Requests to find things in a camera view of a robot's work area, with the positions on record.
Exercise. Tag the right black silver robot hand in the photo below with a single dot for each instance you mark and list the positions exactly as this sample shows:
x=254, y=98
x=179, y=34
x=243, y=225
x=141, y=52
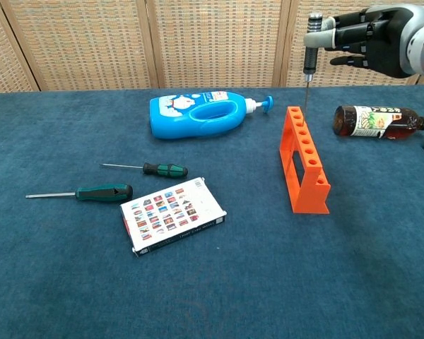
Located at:
x=385, y=39

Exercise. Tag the black silver precision screwdriver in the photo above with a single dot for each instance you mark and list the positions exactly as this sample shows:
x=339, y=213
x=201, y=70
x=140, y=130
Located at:
x=310, y=60

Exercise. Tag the thin green black screwdriver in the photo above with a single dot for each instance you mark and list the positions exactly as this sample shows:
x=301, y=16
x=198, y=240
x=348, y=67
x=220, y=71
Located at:
x=166, y=170

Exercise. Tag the thick green black screwdriver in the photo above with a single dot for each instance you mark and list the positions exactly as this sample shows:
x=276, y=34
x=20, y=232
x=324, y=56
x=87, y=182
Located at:
x=102, y=193

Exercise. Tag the dark brown labelled bottle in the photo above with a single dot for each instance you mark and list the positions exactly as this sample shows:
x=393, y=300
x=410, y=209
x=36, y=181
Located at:
x=403, y=123

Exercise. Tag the woven bamboo folding screen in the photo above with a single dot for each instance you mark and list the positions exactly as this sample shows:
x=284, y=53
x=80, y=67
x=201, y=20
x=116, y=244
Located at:
x=212, y=42

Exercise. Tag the orange rack with holes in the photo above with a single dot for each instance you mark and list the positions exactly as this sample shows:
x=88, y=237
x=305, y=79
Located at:
x=311, y=197

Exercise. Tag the blue pump detergent bottle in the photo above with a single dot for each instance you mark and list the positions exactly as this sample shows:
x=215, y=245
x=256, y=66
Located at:
x=173, y=123

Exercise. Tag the white box with picture grid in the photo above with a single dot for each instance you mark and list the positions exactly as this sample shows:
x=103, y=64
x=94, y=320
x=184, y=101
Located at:
x=169, y=215

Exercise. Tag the blue carpet table cover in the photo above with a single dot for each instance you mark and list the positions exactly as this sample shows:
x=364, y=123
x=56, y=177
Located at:
x=92, y=282

